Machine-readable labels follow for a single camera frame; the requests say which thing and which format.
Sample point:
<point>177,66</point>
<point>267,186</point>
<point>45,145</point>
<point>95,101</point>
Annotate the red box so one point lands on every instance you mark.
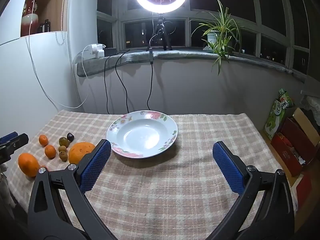
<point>287,150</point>

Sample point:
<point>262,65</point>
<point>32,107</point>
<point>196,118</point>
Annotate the green bag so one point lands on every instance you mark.
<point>277,117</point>

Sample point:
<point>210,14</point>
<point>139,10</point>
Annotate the green brown passion fruit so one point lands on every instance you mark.
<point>64,142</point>

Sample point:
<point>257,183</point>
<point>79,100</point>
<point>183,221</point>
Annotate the white floral plate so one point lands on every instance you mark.
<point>142,135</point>

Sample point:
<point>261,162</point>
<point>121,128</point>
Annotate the wooden shelf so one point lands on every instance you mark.
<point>53,5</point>

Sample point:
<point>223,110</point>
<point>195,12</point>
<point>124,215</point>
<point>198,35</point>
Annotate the black power adapter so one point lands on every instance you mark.
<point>110,51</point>

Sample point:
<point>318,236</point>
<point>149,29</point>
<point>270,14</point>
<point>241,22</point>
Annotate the checkered tablecloth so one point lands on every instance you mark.
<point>162,192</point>

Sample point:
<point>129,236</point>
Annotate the smooth large orange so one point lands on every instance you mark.
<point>28,165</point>

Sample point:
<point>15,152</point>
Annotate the person's left hand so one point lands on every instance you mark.
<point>4,187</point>

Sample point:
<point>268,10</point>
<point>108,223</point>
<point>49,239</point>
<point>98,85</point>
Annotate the small tangerine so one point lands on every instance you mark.
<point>50,152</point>
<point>43,140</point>

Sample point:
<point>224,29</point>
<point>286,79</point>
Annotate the white plant pot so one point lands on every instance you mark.
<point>212,38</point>

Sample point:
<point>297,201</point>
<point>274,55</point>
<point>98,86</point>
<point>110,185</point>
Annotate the white window frame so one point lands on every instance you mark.
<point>119,10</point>

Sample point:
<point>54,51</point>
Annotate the dark brown chestnut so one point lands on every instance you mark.
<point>70,137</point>

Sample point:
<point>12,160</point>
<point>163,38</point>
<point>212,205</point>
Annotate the red vase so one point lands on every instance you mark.
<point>30,17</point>

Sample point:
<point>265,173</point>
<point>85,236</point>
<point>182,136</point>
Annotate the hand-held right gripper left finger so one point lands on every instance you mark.
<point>96,170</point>

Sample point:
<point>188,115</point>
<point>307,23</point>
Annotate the dark bottle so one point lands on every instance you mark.
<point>46,26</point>

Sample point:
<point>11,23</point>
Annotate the cardboard box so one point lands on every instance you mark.
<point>302,117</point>

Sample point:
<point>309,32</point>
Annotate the grey windowsill mat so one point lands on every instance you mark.
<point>187,56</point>

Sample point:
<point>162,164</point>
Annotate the rough spotted large orange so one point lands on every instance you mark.
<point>80,152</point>

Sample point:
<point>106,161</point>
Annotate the white cabinet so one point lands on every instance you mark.
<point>15,80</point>

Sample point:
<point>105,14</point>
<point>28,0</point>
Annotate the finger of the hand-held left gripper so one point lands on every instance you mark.
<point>8,137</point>
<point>15,145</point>

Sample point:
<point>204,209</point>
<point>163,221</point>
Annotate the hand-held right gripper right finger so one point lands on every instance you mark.
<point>228,170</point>

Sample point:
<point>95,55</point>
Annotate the spider plant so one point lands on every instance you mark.
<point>225,27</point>

